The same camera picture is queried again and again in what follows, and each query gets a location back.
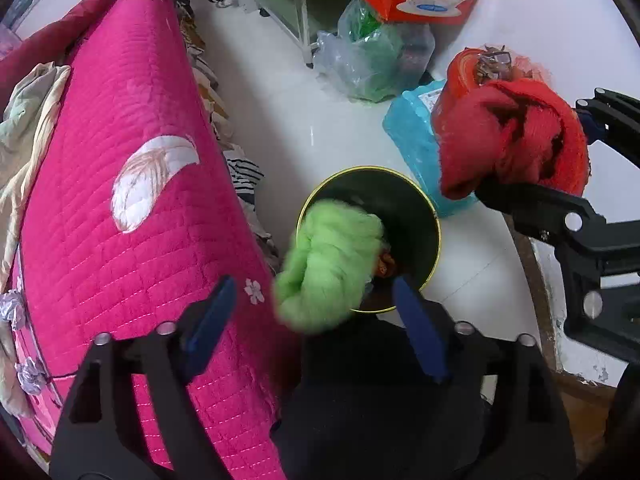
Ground dark red blanket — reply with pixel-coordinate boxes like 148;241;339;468
0;0;151;91

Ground black bin gold rim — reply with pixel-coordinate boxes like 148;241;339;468
295;166;442;315

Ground blue plastic bag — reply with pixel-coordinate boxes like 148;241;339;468
382;79;481;218

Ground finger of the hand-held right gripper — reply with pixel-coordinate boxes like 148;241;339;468
575;88;640;163
475;181;607;252

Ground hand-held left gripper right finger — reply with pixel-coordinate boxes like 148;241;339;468
392;276;578;480

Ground clear plastic bag green contents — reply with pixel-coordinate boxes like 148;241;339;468
314;0;436;103

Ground red knitted cloth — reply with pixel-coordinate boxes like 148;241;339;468
439;77;591;201

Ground green fluffy slipper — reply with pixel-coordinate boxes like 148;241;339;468
274;197;386;333

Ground striped cloth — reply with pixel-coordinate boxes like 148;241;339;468
225;147;264;202

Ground pile of clothes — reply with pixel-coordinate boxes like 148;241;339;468
170;0;281;276

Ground pink printed bedspread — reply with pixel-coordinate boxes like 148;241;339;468
10;0;301;471

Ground orange red plastic bag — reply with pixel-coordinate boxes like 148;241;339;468
431;45;556;136

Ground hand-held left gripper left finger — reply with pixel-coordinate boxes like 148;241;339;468
50;275;238;480

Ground pale green quilt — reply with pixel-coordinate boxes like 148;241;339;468
0;62;71;416

